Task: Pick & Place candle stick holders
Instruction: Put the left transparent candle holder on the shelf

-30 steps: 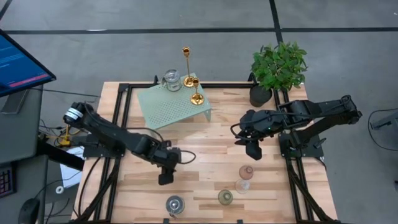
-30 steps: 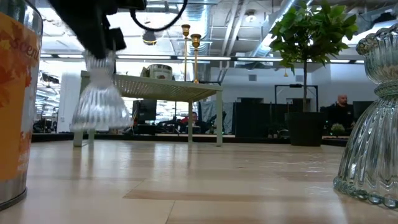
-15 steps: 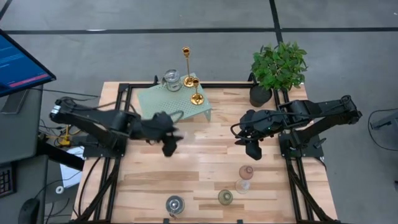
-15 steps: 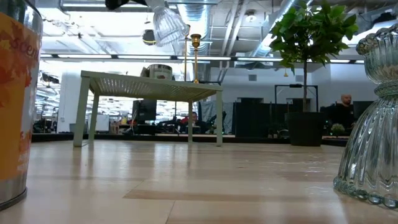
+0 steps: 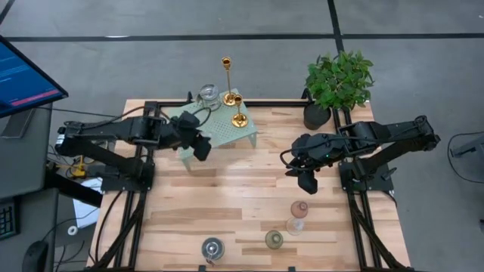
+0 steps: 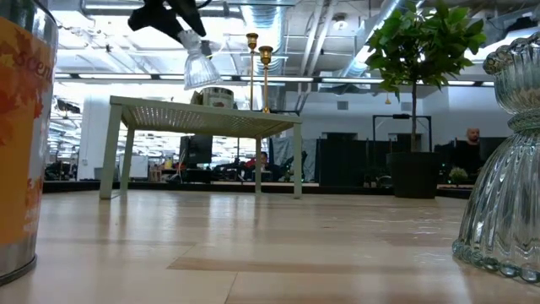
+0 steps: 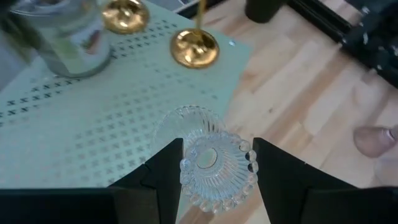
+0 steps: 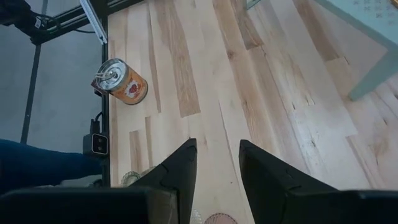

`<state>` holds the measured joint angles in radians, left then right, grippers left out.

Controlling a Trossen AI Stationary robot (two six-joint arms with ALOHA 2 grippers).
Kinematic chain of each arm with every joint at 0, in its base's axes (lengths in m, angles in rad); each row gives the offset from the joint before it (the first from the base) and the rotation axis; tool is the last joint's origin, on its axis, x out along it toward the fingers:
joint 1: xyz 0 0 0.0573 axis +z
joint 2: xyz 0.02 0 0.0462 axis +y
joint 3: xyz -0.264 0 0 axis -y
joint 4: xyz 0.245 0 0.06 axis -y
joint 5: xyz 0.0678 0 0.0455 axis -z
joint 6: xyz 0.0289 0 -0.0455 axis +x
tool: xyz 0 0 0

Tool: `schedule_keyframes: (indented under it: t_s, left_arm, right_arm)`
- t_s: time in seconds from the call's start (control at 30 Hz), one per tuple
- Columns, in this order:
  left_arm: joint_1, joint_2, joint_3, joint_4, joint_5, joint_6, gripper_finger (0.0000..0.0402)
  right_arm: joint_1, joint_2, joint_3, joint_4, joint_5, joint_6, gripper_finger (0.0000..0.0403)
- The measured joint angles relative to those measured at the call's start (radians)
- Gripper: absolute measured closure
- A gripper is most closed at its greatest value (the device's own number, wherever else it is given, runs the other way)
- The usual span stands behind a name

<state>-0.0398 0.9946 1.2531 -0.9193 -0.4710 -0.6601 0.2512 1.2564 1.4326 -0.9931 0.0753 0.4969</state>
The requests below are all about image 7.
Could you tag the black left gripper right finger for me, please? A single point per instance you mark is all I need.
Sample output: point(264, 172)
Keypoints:
point(286, 193)

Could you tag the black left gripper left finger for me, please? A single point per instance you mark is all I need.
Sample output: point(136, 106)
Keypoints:
point(158, 193)

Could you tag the clear ribbed glass candle holder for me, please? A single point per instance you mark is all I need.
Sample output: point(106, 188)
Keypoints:
point(217, 174)

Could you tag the short brass candlestick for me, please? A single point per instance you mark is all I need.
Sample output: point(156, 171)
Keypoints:
point(194, 49)

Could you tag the silver ribbed candle tin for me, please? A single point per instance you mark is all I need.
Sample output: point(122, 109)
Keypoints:
point(71, 46)

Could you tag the tall brass candlestick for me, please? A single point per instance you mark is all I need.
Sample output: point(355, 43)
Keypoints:
point(126, 15)

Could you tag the person's hand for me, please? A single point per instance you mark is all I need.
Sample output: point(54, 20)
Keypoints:
point(373, 141)

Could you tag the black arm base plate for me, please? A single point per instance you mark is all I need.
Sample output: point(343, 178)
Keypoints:
point(373, 40)

